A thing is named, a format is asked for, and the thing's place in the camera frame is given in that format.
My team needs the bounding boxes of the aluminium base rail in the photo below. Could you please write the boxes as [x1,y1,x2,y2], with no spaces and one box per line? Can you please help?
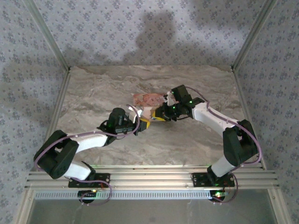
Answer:
[24,164,280,190]

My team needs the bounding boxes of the black controller board green light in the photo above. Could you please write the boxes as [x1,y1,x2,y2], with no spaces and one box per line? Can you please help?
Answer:
[209,189,228,203]
[78,189,99,203]

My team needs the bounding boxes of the aluminium table edge rail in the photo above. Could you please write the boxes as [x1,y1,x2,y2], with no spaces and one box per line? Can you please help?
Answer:
[14,67,72,224]

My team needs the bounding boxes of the aluminium frame post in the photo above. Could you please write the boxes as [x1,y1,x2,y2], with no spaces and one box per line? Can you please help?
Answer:
[22,0,72,72]
[230,0,279,72]

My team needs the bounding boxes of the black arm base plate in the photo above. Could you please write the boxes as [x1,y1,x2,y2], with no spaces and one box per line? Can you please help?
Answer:
[68,173,111,189]
[191,172,235,188]

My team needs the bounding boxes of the white slotted cable duct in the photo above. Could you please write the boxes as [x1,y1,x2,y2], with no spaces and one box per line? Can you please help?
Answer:
[35,189,225,201]

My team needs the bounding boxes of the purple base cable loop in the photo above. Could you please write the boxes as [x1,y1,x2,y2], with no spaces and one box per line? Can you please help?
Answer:
[70,176,113,207]
[212,173,239,206]

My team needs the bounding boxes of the pink floral box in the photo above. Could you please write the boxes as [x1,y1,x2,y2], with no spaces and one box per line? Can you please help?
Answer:
[131,92,169,120]

